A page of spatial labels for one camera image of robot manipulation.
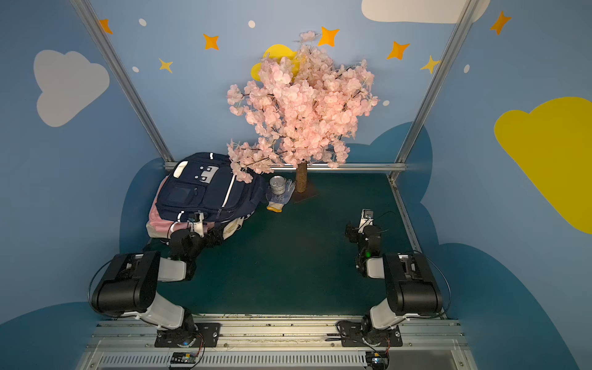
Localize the navy blue backpack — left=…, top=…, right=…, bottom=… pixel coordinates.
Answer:
left=156, top=152, right=266, bottom=223

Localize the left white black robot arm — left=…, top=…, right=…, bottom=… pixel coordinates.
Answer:
left=87, top=224, right=232, bottom=335

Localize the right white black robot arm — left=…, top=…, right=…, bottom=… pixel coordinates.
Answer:
left=345, top=219, right=443, bottom=335

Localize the pink backpack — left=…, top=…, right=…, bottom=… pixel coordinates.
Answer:
left=146, top=176, right=192, bottom=239

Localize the cream white bag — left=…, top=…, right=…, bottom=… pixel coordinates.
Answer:
left=146, top=217, right=245, bottom=240

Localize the left green circuit board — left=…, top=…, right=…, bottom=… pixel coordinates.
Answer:
left=168, top=351, right=200, bottom=369

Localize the green circuit board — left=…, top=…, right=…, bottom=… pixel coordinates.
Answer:
left=365, top=351, right=389, bottom=370
left=168, top=351, right=200, bottom=369

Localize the right green circuit board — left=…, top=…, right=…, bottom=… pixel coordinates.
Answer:
left=365, top=351, right=389, bottom=370

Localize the pink cherry blossom tree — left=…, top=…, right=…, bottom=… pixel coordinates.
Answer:
left=227, top=29, right=379, bottom=183

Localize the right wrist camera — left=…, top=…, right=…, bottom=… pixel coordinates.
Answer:
left=359, top=209, right=374, bottom=230

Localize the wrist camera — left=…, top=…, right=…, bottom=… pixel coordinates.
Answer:
left=187, top=212, right=204, bottom=236
left=359, top=209, right=374, bottom=230

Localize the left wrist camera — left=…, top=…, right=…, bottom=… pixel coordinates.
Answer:
left=187, top=212, right=204, bottom=236

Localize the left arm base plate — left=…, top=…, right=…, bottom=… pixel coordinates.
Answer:
left=154, top=322, right=221, bottom=348

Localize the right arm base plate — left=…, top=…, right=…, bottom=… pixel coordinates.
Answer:
left=335, top=320, right=403, bottom=348

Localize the aluminium rail base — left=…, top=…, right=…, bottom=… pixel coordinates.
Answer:
left=77, top=314, right=477, bottom=369

